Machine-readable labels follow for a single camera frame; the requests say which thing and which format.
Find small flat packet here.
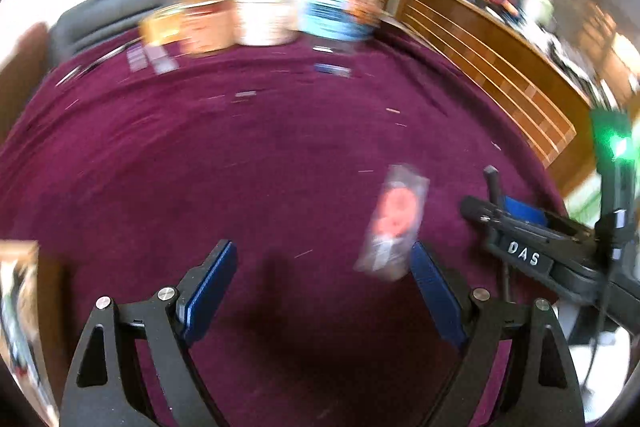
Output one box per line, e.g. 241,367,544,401
145,44,180,75
125,44,148,72

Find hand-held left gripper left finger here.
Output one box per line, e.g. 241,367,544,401
60,238,239,427

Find thin dark rod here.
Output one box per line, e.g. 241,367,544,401
482,165,515,305

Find brown chair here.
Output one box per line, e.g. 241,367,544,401
0,22,56,118

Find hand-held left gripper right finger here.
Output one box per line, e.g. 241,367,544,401
410,241,586,427

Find small blue object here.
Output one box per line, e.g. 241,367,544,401
314,63,353,78

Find white tub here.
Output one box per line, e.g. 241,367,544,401
232,0,301,46

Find thin black pen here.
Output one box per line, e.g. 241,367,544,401
82,47,126,72

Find cardboard box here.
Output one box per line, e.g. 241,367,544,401
0,241,66,427

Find jar with orange label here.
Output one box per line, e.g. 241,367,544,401
177,0,238,55

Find clear case with red insert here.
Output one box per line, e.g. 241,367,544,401
352,163,432,283

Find metal tweezers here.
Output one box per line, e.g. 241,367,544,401
55,67,83,88

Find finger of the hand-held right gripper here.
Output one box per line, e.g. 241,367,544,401
459,194,506,228
502,196,598,238

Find yellow tape roll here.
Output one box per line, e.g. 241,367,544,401
139,4,188,48

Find black leather sofa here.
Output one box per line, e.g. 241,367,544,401
50,0,186,62

